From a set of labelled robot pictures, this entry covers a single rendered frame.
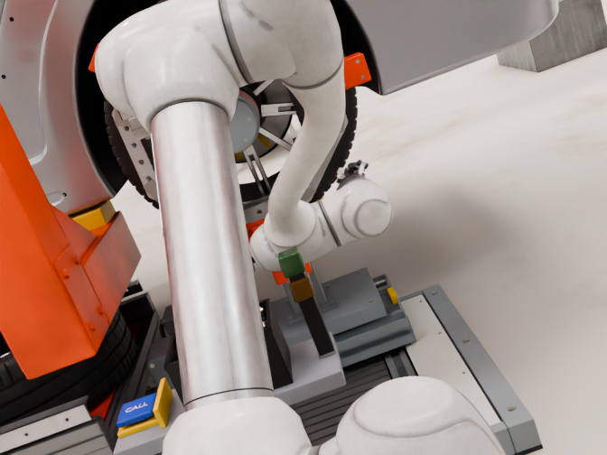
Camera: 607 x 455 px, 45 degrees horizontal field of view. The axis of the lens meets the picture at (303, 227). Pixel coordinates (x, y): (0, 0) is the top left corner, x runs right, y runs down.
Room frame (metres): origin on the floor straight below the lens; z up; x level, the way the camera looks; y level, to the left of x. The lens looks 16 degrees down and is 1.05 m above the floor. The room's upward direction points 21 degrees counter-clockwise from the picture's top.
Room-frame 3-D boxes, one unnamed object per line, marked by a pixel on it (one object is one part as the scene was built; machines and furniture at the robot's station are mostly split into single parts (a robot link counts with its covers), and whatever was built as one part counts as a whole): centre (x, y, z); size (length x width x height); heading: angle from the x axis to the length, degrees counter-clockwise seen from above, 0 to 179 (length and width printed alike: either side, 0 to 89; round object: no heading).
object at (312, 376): (1.23, 0.24, 0.44); 0.43 x 0.17 x 0.03; 88
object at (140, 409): (1.24, 0.41, 0.47); 0.07 x 0.07 x 0.02; 88
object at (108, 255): (1.88, 0.58, 0.69); 0.52 x 0.17 x 0.35; 178
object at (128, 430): (1.24, 0.41, 0.45); 0.08 x 0.08 x 0.01; 88
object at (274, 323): (1.23, 0.21, 0.51); 0.20 x 0.14 x 0.13; 88
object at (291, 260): (1.22, 0.04, 0.64); 0.04 x 0.04 x 0.04; 88
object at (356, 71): (1.84, -0.25, 0.85); 0.09 x 0.08 x 0.07; 88
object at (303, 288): (1.22, 0.04, 0.59); 0.04 x 0.04 x 0.04; 88
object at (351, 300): (2.01, 0.06, 0.32); 0.40 x 0.30 x 0.28; 88
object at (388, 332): (2.01, 0.06, 0.13); 0.50 x 0.36 x 0.10; 88
